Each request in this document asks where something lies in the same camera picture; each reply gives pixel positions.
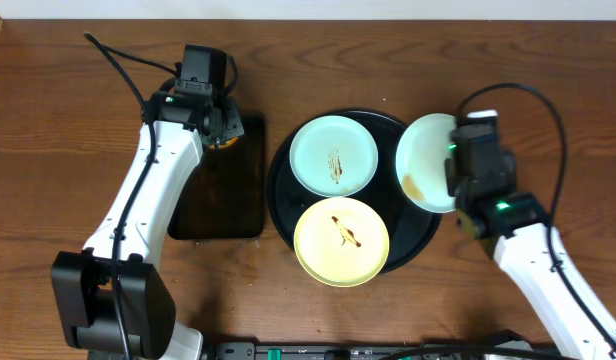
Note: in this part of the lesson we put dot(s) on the pale yellow plate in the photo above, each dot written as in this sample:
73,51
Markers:
341,242

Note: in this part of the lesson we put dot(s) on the rectangular black tray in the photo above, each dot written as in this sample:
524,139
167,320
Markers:
224,196

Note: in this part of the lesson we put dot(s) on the round black tray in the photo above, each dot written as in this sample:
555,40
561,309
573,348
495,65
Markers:
410,227

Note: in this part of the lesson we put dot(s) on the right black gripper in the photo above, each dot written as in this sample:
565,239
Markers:
455,179

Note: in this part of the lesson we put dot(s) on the light blue plate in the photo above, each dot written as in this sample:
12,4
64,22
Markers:
333,156
419,162

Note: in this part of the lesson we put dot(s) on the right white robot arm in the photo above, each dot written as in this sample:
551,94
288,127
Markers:
514,229

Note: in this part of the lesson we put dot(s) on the yellow green scrub sponge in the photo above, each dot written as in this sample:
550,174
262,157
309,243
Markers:
226,144

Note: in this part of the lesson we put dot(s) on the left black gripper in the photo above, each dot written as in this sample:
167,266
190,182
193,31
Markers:
227,126

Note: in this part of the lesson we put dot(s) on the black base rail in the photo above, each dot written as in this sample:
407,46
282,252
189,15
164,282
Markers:
251,348

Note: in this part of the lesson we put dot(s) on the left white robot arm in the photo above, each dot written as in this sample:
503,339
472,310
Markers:
110,297

